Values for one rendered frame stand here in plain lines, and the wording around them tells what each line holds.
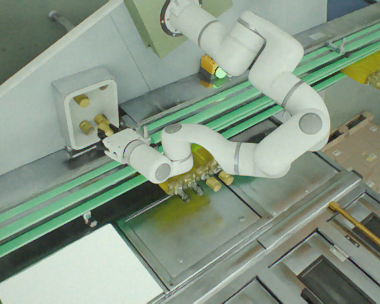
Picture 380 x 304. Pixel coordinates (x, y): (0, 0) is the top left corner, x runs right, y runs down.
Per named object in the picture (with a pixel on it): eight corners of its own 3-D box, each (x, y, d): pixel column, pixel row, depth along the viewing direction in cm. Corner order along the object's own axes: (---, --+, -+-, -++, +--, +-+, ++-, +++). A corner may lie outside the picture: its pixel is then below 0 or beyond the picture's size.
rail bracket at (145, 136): (130, 152, 146) (151, 174, 140) (129, 115, 135) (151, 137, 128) (137, 149, 148) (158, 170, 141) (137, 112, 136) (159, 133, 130)
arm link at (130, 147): (126, 175, 114) (121, 170, 116) (153, 162, 119) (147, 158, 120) (123, 152, 110) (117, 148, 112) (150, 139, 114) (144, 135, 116)
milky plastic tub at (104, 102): (61, 137, 139) (73, 152, 134) (50, 82, 123) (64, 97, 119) (106, 118, 147) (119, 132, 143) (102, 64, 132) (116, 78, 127)
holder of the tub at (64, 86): (63, 147, 143) (73, 161, 139) (50, 81, 124) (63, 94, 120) (106, 128, 151) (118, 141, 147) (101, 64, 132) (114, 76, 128)
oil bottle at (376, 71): (338, 63, 213) (386, 91, 199) (342, 54, 210) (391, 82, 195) (344, 60, 216) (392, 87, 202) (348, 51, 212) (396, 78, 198)
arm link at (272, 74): (277, 107, 105) (316, 51, 99) (208, 56, 113) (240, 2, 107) (287, 107, 113) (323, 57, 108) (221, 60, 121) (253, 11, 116)
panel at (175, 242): (-10, 291, 126) (38, 388, 109) (-13, 285, 124) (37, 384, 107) (211, 167, 171) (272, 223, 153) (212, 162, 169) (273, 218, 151)
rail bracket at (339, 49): (322, 45, 192) (346, 59, 185) (327, 31, 187) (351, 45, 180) (327, 44, 194) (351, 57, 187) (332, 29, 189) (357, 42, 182)
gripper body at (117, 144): (123, 172, 115) (103, 156, 123) (153, 157, 120) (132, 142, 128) (119, 149, 111) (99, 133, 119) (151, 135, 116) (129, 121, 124)
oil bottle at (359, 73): (331, 67, 211) (379, 95, 196) (335, 57, 207) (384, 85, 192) (338, 63, 213) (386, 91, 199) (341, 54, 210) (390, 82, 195)
